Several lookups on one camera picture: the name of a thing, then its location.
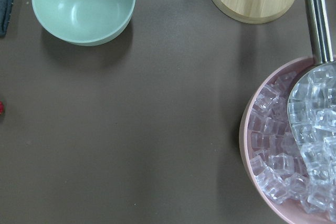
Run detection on pink bowl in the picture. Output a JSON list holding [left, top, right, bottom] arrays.
[[239, 57, 332, 224]]

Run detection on green bowl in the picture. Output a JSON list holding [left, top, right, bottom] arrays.
[[31, 0, 136, 46]]

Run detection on clear plastic ice cubes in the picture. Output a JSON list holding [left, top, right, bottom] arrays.
[[248, 65, 335, 221]]

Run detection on metal ice scoop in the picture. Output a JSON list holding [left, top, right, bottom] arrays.
[[287, 0, 335, 163]]

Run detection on red strawberry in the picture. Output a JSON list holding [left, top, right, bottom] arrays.
[[0, 101, 5, 114]]

